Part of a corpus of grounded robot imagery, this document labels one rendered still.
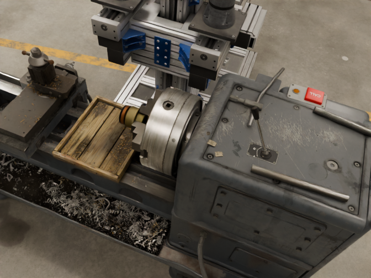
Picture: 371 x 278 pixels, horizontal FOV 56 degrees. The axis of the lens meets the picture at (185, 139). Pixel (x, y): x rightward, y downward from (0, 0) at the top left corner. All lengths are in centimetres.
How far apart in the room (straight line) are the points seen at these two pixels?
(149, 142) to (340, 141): 62
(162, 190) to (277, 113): 55
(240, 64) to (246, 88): 173
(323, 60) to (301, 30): 47
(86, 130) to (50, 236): 95
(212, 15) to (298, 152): 79
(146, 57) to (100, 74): 123
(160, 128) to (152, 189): 34
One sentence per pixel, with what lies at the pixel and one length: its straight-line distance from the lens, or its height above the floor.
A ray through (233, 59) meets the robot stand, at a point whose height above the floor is 21.
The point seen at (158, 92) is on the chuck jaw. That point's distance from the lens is 131.
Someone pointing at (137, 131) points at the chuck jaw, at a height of 111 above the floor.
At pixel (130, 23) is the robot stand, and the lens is 186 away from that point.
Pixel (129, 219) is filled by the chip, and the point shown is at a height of 58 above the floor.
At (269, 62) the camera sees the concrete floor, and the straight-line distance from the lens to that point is 343.
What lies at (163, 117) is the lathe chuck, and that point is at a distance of 118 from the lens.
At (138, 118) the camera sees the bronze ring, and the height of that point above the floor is 111.
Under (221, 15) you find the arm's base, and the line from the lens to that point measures 165.
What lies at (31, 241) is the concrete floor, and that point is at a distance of 239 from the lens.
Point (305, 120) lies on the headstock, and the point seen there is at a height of 125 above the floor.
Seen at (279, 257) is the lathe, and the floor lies 86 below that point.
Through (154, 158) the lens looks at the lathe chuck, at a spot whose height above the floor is 111.
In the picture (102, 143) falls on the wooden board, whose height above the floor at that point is 88.
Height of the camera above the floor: 213
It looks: 53 degrees down
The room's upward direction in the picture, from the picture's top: 7 degrees clockwise
